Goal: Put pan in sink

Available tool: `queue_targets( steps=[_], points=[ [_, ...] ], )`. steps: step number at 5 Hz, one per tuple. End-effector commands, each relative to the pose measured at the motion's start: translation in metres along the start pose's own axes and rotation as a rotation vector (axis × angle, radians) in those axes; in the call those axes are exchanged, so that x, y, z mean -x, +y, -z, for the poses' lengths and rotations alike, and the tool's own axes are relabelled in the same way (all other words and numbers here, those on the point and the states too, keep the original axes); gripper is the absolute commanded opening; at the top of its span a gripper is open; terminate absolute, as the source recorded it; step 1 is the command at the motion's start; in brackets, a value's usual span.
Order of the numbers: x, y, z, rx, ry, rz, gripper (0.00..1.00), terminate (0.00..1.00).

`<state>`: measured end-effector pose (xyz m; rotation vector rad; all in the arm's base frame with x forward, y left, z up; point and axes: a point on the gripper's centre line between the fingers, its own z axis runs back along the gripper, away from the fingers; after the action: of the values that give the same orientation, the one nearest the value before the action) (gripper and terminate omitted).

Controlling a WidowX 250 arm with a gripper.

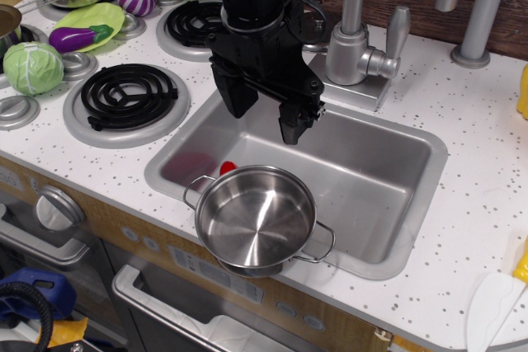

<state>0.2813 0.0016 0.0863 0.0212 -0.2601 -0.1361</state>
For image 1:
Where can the silver toy faucet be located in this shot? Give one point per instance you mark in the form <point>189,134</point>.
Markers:
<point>365,50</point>

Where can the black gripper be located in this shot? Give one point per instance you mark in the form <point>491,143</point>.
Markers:
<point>263,54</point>

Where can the rear black burner coil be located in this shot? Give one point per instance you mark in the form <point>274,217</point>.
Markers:
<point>191,23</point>

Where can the blue clamp with black cable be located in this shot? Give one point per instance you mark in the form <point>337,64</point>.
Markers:
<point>37,294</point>

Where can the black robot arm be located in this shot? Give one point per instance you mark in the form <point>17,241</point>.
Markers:
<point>259,51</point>

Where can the front black burner coil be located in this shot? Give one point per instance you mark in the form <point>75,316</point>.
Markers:
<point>128,96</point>

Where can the grey dishwasher door handle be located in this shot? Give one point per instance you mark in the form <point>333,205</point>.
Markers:
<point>182,318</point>

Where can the small stainless steel pot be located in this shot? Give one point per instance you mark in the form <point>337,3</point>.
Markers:
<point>255,220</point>

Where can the grey oven door handle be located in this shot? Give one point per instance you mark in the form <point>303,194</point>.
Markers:
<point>70,254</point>

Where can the white toy knife blade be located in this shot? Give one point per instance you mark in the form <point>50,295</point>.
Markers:
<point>490,306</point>

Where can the steel pot at left edge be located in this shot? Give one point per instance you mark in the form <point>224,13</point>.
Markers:
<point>10,27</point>

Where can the purple toy eggplant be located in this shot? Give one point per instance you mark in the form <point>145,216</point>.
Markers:
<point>69,39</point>

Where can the red toy in sink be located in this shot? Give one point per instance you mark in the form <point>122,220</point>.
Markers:
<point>226,167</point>

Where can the grey post with base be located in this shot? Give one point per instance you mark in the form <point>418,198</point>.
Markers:
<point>472,52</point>

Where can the silver stove knob middle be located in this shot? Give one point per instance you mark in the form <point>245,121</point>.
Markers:
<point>78,65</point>

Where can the silver stove knob front-left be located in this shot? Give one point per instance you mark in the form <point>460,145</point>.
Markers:
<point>18,111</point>

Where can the green toy cabbage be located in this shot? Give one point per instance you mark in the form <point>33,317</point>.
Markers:
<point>33,68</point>

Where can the black burner coil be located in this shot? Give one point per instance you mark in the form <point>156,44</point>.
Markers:
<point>191,23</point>
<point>128,96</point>

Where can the silver oven dial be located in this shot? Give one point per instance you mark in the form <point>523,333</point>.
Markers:
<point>56,211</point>

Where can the silver toy sink basin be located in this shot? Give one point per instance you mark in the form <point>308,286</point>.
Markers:
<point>372,180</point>

